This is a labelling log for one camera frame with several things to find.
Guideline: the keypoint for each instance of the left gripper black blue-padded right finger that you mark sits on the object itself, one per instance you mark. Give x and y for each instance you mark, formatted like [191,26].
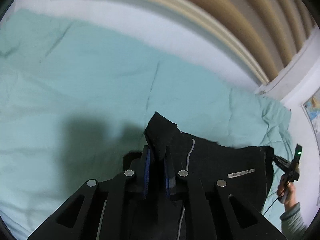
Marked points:
[224,191]

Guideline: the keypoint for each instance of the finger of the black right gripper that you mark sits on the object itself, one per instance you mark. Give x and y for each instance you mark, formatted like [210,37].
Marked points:
[280,161]

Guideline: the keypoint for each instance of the wall map poster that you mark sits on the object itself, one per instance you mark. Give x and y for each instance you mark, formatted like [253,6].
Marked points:
[312,109]

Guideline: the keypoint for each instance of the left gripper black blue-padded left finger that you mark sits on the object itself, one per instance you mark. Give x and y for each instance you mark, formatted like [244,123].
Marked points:
[95,210]

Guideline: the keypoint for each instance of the wooden slatted headboard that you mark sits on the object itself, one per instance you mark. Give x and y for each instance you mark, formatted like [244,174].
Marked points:
[264,34]

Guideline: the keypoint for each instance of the black tracker with green light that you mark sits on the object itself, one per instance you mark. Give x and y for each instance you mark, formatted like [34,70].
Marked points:
[297,156]

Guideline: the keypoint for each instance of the person's right hand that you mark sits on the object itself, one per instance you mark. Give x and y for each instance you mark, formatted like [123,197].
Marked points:
[289,187]

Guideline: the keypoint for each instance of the black hooded jacket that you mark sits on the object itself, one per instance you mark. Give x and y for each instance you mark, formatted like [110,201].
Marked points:
[154,210]

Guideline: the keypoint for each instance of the white bed sheet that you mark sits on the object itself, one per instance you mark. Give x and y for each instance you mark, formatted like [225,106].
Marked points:
[154,25]

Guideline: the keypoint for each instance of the light teal duvet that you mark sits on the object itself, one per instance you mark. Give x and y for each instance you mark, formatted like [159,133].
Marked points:
[75,97]

